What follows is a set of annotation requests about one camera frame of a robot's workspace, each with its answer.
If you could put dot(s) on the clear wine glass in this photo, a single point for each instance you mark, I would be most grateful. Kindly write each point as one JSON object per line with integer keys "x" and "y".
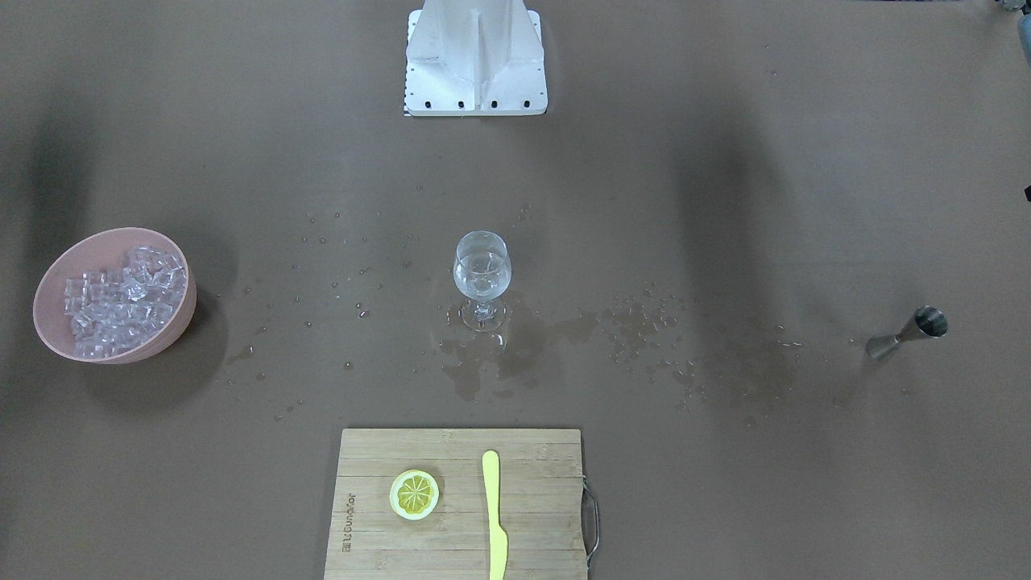
{"x": 482, "y": 273}

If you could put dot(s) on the clear ice cubes pile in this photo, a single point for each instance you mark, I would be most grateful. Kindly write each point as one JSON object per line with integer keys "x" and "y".
{"x": 116, "y": 310}

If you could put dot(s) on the bamboo cutting board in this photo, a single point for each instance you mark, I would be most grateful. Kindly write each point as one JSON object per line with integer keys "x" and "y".
{"x": 541, "y": 493}

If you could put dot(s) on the yellow lemon slice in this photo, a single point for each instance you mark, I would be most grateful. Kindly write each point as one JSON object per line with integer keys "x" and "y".
{"x": 413, "y": 495}

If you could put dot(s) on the yellow plastic knife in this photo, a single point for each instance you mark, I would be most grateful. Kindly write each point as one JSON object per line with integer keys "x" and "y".
{"x": 497, "y": 537}

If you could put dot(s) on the pink bowl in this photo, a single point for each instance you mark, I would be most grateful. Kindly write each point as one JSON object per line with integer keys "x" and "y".
{"x": 102, "y": 251}

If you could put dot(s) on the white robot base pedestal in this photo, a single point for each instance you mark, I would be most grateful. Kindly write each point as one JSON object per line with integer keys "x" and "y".
{"x": 474, "y": 59}

